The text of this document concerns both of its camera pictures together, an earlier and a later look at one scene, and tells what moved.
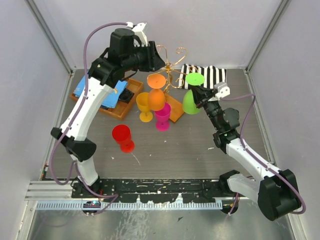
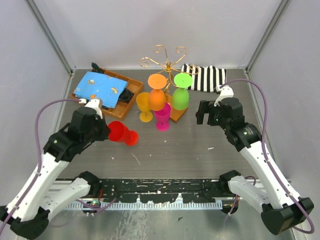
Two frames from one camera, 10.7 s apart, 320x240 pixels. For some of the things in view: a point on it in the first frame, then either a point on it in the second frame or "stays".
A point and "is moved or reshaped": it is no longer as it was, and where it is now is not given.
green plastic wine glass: x=189 y=105 -> x=180 y=97
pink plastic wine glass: x=162 y=117 stays
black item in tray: x=126 y=96 stays
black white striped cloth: x=212 y=75 stays
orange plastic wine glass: x=156 y=97 stays
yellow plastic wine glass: x=143 y=103 stays
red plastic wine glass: x=122 y=134 is moved or reshaped
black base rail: x=155 y=191 stays
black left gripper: x=154 y=62 -> x=106 y=130
